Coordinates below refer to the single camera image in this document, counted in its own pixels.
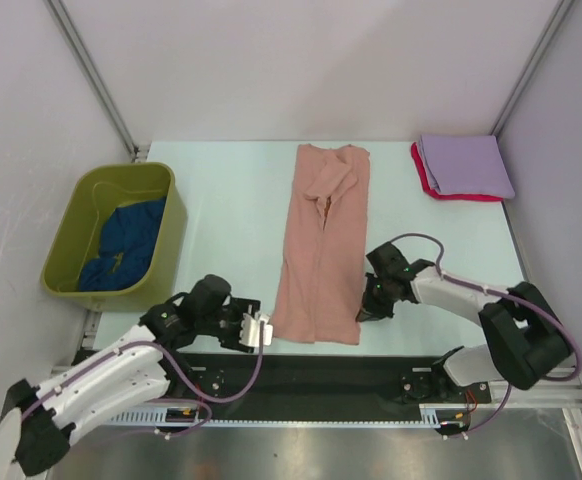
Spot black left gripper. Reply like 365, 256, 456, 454
197, 298, 260, 353

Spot pink printed t shirt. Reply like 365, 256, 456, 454
271, 144, 370, 345

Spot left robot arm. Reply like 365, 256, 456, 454
3, 274, 273, 477

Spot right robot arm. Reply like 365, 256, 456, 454
358, 242, 579, 401

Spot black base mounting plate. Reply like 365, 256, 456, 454
174, 352, 493, 405

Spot blue t shirt in bin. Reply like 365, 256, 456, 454
78, 197, 166, 292

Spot olive green plastic bin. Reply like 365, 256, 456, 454
41, 162, 187, 312

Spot folded red t shirt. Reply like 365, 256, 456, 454
410, 143, 503, 203

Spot folded purple t shirt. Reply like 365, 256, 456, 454
416, 134, 515, 200

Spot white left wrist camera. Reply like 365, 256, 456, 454
239, 312, 273, 348

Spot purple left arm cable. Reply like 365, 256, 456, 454
20, 319, 265, 449

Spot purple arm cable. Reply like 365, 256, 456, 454
390, 233, 582, 441
20, 319, 265, 449

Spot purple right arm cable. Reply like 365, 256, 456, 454
390, 233, 582, 441

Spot white slotted cable duct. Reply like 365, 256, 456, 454
105, 404, 468, 428

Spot aluminium front rail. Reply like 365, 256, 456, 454
40, 364, 582, 407

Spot aluminium frame post left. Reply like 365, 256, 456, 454
43, 0, 139, 161

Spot aluminium frame post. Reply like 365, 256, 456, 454
43, 0, 139, 161
490, 0, 578, 138

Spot aluminium frame post right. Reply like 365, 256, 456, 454
490, 0, 578, 138

